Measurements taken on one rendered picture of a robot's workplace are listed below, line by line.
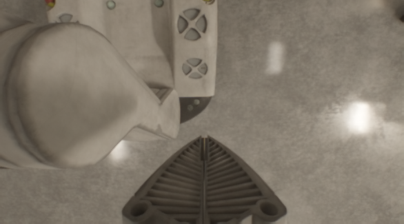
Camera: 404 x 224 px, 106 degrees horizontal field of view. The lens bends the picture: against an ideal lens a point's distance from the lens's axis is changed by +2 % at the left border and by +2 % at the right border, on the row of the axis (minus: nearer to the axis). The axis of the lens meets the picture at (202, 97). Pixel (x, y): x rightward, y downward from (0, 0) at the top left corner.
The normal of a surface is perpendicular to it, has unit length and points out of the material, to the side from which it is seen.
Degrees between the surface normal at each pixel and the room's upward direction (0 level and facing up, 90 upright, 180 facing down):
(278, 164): 0
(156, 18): 0
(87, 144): 87
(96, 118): 90
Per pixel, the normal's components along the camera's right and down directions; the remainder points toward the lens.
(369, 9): -0.02, 0.17
